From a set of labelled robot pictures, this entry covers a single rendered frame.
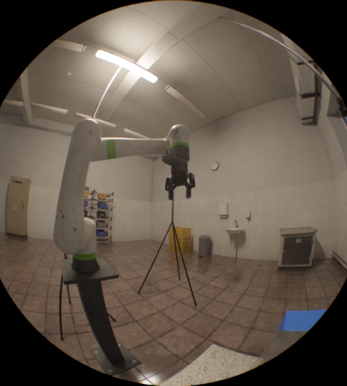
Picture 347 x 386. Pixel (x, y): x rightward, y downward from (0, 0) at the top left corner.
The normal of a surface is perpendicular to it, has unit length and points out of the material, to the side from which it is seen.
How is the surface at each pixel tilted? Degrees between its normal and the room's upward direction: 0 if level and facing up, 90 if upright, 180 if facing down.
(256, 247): 90
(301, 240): 90
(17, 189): 90
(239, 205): 90
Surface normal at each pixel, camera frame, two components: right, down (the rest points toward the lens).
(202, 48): -0.02, 0.99
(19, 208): 0.69, -0.11
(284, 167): -0.72, -0.13
